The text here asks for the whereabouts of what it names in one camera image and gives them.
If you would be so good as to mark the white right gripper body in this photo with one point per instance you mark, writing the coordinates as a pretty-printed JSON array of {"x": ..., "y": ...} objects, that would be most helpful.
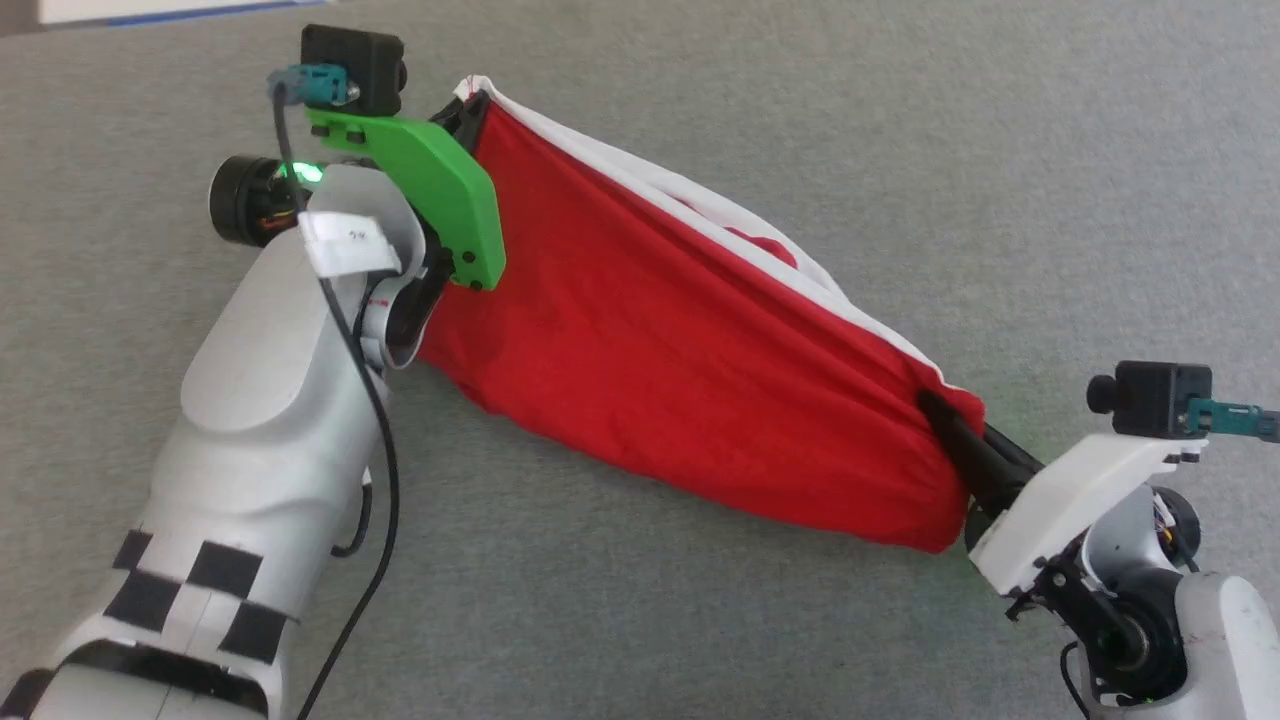
[{"x": 1070, "y": 500}]

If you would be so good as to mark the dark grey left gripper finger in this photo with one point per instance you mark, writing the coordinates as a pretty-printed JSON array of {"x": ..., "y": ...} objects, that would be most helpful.
[{"x": 465, "y": 118}]

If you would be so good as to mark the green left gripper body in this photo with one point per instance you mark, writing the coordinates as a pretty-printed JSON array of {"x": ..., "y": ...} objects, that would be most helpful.
[{"x": 440, "y": 180}]

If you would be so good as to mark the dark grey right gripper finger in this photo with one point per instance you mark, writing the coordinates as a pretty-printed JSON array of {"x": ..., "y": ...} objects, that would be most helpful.
[
  {"x": 1015, "y": 455},
  {"x": 970, "y": 450}
]

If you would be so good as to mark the red garment with white trim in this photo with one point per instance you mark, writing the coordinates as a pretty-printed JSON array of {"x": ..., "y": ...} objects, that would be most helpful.
[{"x": 680, "y": 330}]

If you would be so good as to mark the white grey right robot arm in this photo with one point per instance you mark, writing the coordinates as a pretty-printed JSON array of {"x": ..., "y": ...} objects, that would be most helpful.
[{"x": 1210, "y": 640}]

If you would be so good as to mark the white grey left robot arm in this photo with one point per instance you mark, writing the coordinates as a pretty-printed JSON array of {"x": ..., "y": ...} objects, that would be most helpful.
[{"x": 250, "y": 430}]

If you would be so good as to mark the white box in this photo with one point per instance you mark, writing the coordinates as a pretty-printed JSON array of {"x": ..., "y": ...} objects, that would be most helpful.
[{"x": 120, "y": 8}]

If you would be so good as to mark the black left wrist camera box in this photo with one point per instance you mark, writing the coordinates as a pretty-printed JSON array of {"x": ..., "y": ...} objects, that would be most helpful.
[{"x": 355, "y": 65}]

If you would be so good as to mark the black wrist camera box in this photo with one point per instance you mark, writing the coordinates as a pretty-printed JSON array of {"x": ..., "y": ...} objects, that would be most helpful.
[
  {"x": 1155, "y": 400},
  {"x": 355, "y": 65}
]

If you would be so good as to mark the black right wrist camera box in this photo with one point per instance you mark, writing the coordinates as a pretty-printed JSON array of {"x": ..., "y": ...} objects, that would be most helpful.
[{"x": 1155, "y": 400}]

